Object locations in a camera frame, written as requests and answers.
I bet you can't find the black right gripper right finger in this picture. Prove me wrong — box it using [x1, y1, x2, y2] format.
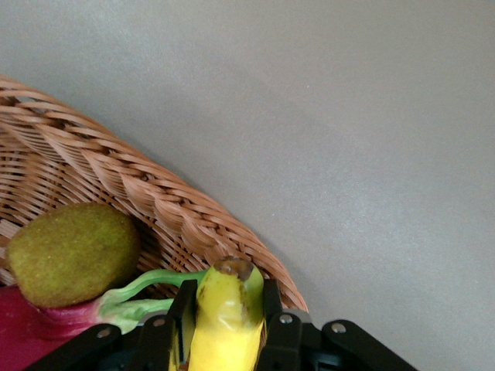
[261, 277, 421, 371]

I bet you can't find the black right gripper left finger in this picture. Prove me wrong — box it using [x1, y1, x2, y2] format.
[22, 279, 199, 371]

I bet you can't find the yellow banana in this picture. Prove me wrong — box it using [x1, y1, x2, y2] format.
[188, 255, 268, 371]

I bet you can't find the brown-green kiwi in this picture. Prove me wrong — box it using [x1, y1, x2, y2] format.
[5, 203, 142, 309]

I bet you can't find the pink dragon fruit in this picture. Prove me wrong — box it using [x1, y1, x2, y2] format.
[0, 269, 210, 371]

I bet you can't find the brown wicker basket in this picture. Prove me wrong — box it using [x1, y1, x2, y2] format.
[0, 74, 309, 315]

